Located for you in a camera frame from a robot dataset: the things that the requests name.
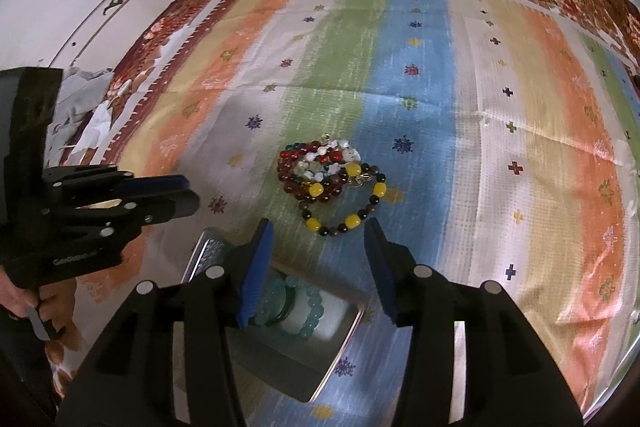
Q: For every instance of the silver metal tin box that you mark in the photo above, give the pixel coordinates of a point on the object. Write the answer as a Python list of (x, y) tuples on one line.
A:
[(280, 367)]

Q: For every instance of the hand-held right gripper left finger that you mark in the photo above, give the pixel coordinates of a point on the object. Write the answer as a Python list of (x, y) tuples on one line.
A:
[(257, 267)]

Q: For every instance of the green jade bangle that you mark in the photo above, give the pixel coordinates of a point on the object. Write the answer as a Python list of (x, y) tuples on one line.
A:
[(277, 294)]

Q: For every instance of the person's left hand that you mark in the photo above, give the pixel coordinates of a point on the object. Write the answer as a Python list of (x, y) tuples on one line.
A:
[(55, 302)]

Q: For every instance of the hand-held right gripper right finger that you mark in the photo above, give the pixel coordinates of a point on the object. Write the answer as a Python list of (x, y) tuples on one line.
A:
[(382, 272)]

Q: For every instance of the person's left forearm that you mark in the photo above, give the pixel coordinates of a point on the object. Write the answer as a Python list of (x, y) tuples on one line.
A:
[(25, 357)]

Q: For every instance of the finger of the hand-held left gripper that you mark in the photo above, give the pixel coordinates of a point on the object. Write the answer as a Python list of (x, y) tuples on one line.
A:
[(160, 184), (175, 206)]

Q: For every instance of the striped colourful mat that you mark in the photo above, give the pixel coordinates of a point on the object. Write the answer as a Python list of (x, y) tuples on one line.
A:
[(425, 57)]

